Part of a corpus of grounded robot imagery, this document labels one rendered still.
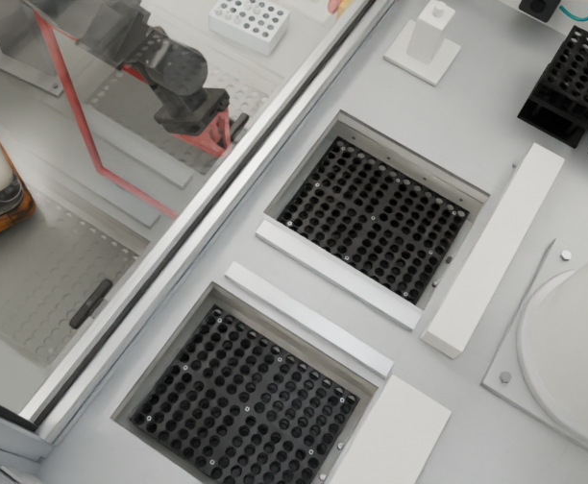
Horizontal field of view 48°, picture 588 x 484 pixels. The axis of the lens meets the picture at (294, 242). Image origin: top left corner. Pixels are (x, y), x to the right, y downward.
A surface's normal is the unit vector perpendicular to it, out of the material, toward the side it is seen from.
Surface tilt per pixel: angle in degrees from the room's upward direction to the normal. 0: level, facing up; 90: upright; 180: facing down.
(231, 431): 0
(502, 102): 0
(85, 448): 0
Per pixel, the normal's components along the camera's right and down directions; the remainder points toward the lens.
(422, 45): -0.54, 0.75
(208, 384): 0.08, -0.40
